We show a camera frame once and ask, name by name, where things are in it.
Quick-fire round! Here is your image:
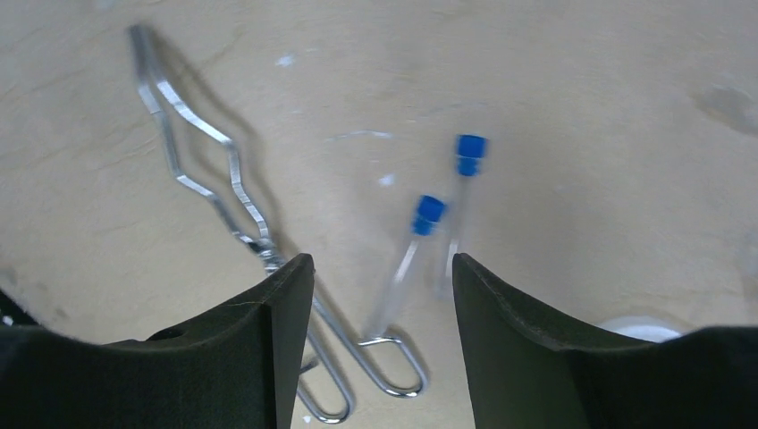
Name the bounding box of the blue capped test tube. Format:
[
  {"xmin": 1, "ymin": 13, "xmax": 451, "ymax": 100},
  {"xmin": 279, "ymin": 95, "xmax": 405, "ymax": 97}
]
[
  {"xmin": 434, "ymin": 134, "xmax": 488, "ymax": 299},
  {"xmin": 362, "ymin": 195, "xmax": 446, "ymax": 341}
]

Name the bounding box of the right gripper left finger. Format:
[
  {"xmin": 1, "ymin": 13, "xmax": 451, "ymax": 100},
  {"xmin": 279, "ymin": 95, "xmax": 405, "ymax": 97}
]
[{"xmin": 1, "ymin": 254, "xmax": 315, "ymax": 428}]

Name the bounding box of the white plastic bin lid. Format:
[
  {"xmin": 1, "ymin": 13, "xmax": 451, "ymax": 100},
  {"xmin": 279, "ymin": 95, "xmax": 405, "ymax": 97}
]
[{"xmin": 597, "ymin": 315, "xmax": 683, "ymax": 343}]

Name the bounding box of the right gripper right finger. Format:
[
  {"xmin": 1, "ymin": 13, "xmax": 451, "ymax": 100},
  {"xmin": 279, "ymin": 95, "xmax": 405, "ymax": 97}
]
[{"xmin": 452, "ymin": 254, "xmax": 757, "ymax": 428}]

